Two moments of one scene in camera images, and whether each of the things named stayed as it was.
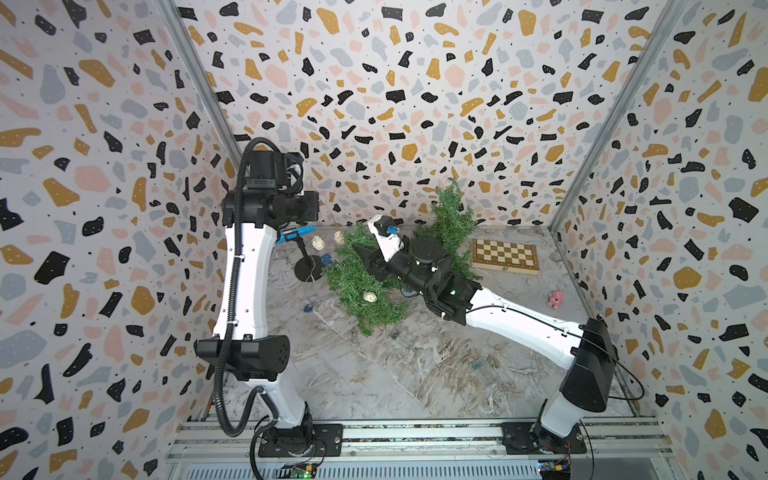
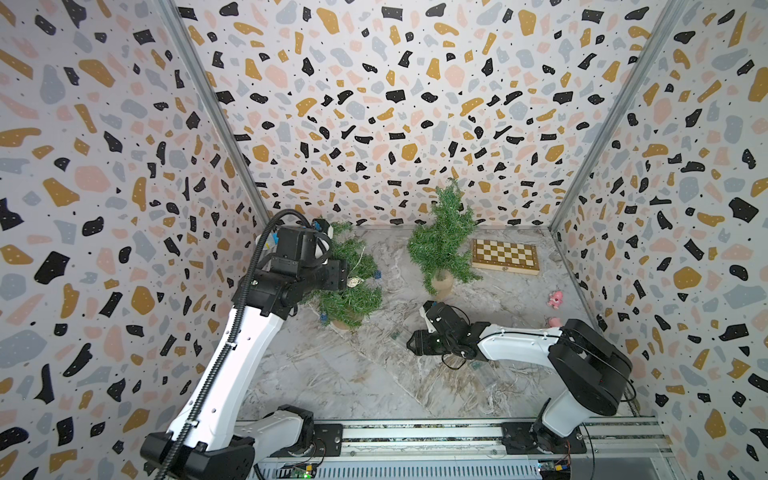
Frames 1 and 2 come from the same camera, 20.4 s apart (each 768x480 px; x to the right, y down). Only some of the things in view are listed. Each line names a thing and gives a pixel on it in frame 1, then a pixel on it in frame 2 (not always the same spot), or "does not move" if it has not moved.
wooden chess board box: [505, 256] does not move
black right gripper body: [387, 267] to [429, 344]
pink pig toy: [556, 299] does not move
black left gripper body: [304, 207] to [331, 276]
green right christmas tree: [450, 224] does not move
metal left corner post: [187, 40] does not move
